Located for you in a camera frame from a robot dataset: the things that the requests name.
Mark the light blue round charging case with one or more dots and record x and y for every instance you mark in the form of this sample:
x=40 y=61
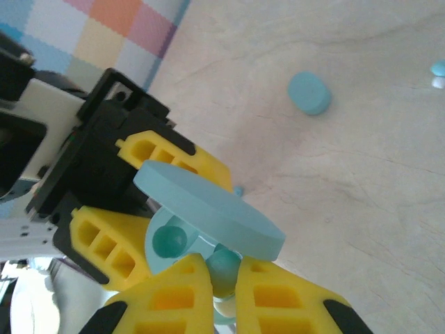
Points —
x=307 y=92
x=215 y=215

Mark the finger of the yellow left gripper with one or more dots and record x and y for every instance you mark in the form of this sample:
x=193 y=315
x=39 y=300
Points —
x=135 y=236
x=208 y=170

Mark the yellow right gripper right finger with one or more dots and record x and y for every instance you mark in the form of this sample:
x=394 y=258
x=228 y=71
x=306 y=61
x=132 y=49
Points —
x=247 y=306

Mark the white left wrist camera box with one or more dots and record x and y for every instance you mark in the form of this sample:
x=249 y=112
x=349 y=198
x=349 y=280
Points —
x=52 y=115

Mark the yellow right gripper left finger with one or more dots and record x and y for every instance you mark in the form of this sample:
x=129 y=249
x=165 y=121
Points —
x=198 y=309

